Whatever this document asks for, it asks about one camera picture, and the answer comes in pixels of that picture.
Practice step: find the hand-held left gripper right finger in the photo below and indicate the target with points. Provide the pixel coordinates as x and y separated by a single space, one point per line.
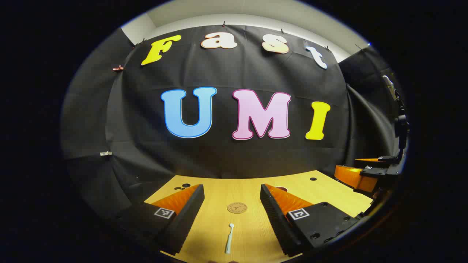
276 223

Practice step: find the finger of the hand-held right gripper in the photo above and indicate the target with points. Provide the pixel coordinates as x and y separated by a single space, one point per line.
353 177
367 160

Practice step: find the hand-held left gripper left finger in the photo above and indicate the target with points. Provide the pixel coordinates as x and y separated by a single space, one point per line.
188 219

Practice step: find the round cork coaster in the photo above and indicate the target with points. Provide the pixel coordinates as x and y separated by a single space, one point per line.
237 208

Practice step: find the mint green toothbrush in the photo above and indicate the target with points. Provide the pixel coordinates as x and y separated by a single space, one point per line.
229 239

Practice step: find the wooden desktop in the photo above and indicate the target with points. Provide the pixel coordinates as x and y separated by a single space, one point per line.
219 233

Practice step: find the black backdrop cloth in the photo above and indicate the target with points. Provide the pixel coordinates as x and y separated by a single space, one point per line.
234 157

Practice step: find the white clip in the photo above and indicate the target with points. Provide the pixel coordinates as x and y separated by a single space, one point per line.
106 153

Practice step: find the pink clip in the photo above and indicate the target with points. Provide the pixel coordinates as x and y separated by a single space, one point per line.
117 68

